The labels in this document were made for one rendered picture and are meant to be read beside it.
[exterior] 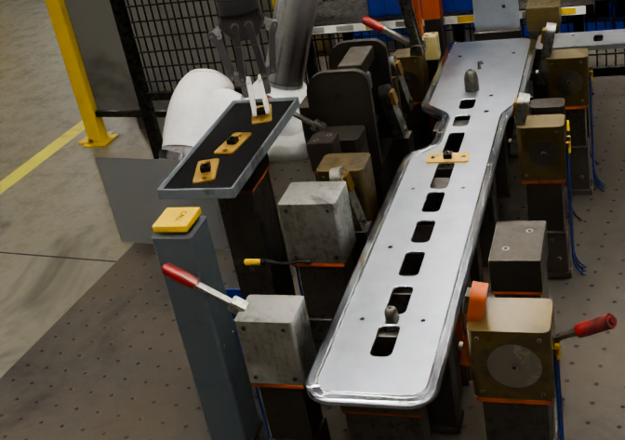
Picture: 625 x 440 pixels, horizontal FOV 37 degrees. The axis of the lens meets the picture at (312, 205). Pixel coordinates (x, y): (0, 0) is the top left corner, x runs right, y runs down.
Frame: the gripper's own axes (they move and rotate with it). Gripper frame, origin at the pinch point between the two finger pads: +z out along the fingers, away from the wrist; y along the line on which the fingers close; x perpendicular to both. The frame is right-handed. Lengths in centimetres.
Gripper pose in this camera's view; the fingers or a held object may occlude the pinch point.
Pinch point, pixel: (258, 95)
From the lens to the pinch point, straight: 178.4
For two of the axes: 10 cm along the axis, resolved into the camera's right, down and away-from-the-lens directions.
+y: 9.8, -1.8, -0.4
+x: -0.5, -4.7, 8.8
